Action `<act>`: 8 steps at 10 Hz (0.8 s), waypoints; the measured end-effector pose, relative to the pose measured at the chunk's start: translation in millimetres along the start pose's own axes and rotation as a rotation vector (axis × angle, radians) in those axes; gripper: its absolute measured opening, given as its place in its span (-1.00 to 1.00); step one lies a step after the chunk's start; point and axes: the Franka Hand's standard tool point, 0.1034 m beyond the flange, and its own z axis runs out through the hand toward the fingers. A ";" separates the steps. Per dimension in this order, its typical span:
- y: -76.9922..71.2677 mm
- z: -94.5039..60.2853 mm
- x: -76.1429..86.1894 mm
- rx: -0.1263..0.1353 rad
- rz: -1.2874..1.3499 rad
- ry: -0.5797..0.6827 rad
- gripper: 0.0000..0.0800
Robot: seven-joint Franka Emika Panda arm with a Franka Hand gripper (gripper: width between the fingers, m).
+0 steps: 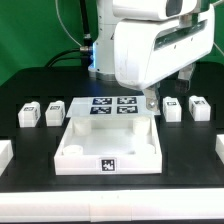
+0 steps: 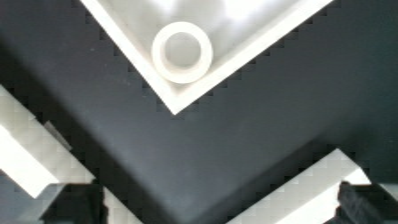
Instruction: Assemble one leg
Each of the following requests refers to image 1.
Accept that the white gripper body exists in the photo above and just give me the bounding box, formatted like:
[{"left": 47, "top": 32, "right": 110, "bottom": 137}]
[{"left": 113, "top": 3, "right": 215, "bottom": 90}]

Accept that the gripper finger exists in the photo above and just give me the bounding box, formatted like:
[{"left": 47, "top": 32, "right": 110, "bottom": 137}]
[
  {"left": 143, "top": 84, "right": 159, "bottom": 110},
  {"left": 175, "top": 63, "right": 196, "bottom": 93}
]

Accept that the white square table top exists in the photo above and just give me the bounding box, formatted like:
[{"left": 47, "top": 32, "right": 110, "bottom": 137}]
[{"left": 54, "top": 116, "right": 162, "bottom": 175}]

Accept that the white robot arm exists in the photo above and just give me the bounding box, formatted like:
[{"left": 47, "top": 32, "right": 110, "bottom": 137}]
[{"left": 89, "top": 0, "right": 215, "bottom": 111}]

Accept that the tag sheet with markers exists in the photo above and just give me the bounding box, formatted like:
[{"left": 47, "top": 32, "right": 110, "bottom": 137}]
[{"left": 67, "top": 96, "right": 160, "bottom": 118}]

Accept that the black cable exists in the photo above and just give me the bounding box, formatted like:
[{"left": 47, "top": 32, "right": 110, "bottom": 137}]
[{"left": 44, "top": 0, "right": 94, "bottom": 68}]

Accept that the white right bracket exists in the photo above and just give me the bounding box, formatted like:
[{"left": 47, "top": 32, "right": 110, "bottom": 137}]
[{"left": 215, "top": 134, "right": 224, "bottom": 155}]

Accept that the white bracket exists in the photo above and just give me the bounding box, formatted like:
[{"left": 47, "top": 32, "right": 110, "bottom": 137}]
[
  {"left": 215, "top": 134, "right": 224, "bottom": 155},
  {"left": 0, "top": 140, "right": 13, "bottom": 176}
]

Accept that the thin white cable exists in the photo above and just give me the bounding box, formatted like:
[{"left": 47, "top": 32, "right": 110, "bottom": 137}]
[{"left": 54, "top": 0, "right": 84, "bottom": 48}]

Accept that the white front rail fixture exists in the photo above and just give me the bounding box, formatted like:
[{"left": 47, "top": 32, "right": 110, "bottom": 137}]
[{"left": 0, "top": 188, "right": 224, "bottom": 223}]

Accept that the white left bracket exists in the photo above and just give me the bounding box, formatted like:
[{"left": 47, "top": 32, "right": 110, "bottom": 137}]
[{"left": 0, "top": 140, "right": 13, "bottom": 176}]

